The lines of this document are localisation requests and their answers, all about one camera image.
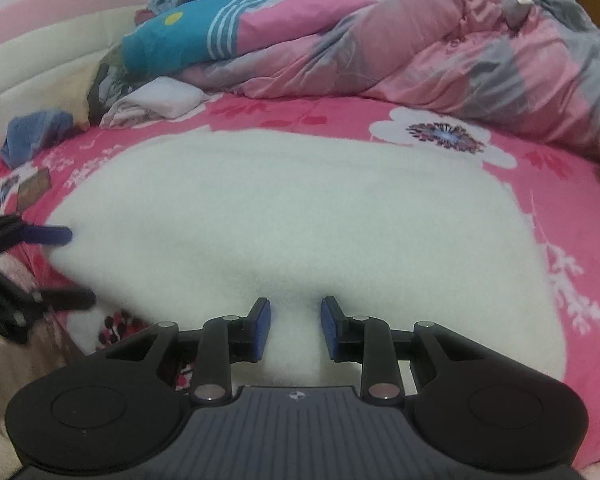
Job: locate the teal striped pillow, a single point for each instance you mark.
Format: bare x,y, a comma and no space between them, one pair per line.
165,45

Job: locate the white folded cloth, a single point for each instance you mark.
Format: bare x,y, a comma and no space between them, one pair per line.
165,97

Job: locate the dark red cloth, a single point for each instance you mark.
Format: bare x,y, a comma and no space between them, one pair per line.
144,16

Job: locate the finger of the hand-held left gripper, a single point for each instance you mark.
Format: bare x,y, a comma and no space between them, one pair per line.
70,298
50,235

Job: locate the pink floral blanket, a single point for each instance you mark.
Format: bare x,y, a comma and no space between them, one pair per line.
570,210

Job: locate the beige pillow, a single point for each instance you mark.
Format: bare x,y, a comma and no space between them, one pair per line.
77,95

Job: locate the light blue cloth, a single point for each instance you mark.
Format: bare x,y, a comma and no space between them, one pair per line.
167,0

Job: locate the cream deer print sweater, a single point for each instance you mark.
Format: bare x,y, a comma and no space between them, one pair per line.
305,220

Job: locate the dark clothes pile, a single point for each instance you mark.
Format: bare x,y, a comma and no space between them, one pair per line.
107,85

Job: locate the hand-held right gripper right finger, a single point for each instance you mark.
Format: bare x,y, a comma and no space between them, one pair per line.
331,330

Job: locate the pink grey floral quilt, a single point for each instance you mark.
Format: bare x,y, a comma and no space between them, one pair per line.
405,55

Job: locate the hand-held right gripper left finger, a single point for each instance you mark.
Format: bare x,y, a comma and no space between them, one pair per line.
262,330

